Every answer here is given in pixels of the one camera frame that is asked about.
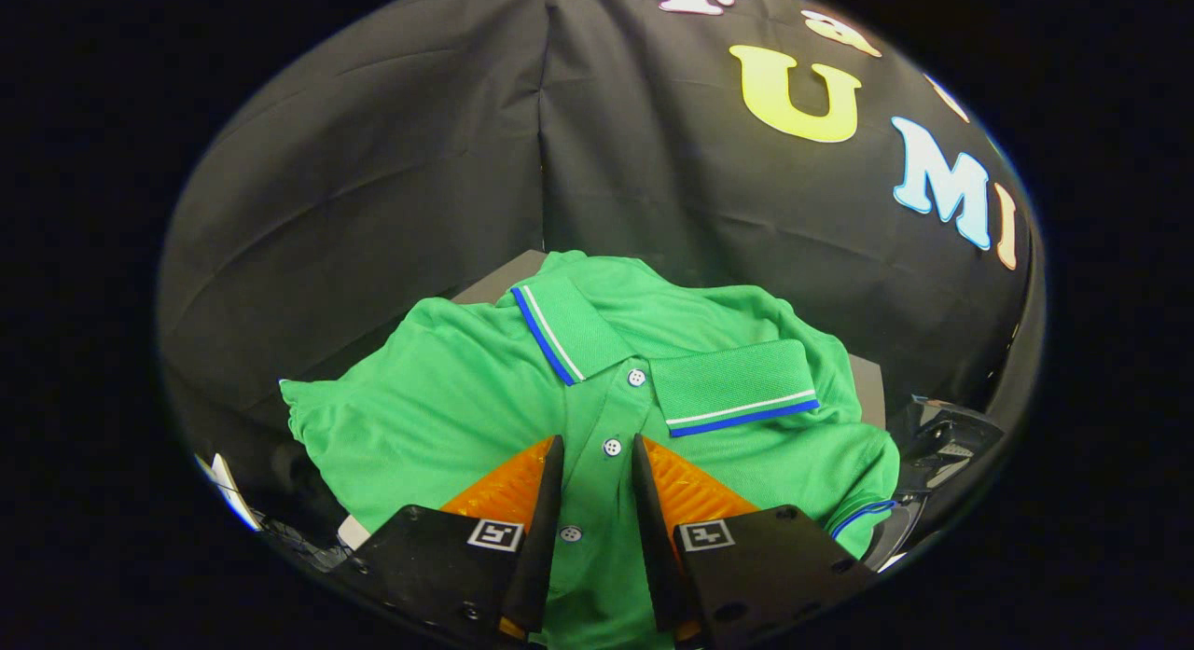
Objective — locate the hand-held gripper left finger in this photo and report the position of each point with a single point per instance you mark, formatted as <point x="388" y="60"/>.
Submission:
<point x="546" y="547"/>

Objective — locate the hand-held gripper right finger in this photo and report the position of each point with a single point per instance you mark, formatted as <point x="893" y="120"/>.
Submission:
<point x="653" y="557"/>

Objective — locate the green polo shirt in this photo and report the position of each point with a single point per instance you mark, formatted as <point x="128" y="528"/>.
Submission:
<point x="448" y="417"/>

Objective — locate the grey cabinet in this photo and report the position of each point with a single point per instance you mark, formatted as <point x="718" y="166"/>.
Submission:
<point x="504" y="277"/>

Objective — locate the black backdrop cloth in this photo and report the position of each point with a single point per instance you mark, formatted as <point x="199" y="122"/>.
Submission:
<point x="420" y="165"/>

